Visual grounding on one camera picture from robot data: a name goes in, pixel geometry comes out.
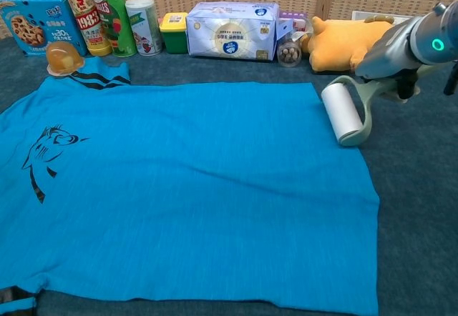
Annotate white and green can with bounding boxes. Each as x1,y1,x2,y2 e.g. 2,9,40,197
125,0,165,56

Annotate blue t-shirt with cat print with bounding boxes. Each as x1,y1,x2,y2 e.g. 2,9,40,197
0,60,381,316

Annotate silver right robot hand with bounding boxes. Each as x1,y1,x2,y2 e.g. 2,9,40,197
354,17,425,102

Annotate dark blue carpeted table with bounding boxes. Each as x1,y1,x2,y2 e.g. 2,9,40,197
0,31,458,316

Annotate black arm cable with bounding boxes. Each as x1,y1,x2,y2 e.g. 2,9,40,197
443,61,458,96

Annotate blue cookie box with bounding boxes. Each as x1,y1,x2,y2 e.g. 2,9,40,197
0,0,89,59

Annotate yellow bottle with green cap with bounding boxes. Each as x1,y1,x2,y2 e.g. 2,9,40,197
57,0,114,57

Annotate clear jar of nuts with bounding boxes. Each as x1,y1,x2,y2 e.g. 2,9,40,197
277,33,303,68

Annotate green box with yellow lid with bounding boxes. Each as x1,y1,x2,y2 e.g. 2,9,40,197
158,11,190,55

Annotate blue-white tissue pack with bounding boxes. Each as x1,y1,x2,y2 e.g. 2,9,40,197
185,1,298,63

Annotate orange plush toy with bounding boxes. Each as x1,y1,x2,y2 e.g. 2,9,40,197
299,14,396,73

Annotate green Pringles can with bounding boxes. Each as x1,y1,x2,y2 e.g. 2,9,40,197
85,0,139,59

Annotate grey power strip box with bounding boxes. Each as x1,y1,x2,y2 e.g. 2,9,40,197
351,9,457,76

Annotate pale green lint roller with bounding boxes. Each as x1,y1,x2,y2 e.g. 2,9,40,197
321,74,422,148

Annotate purple small box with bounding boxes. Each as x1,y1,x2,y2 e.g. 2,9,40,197
278,10,311,34

